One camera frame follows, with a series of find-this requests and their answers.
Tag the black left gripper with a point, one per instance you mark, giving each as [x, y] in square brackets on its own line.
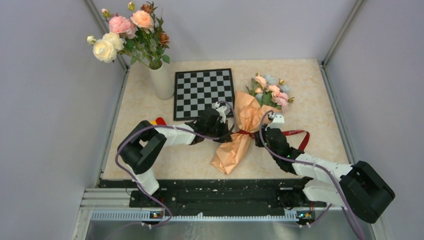
[224, 136]

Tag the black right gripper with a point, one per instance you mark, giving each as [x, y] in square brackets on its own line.
[258, 142]

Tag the dark red ribbon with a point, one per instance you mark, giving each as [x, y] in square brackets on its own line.
[302, 145]

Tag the orange paper bouquet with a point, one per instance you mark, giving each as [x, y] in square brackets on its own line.
[265, 93]

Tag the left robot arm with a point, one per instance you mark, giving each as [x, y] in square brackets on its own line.
[141, 148]

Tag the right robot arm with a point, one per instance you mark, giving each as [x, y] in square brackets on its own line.
[356, 187]

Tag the white ceramic vase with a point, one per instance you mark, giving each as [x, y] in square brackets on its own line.
[162, 82]

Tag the flower bunch in vase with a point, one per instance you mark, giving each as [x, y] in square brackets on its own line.
[140, 36]

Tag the black white checkerboard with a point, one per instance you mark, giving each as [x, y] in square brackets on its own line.
[197, 90]

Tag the red yellow toy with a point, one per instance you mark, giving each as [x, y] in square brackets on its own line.
[158, 121]

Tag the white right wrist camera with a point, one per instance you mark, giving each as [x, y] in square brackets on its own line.
[277, 121]

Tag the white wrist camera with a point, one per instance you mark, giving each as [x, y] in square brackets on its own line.
[223, 109]
[277, 121]

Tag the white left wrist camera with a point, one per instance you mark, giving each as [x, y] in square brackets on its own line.
[223, 109]

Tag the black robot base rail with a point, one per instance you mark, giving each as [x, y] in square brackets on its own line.
[219, 197]

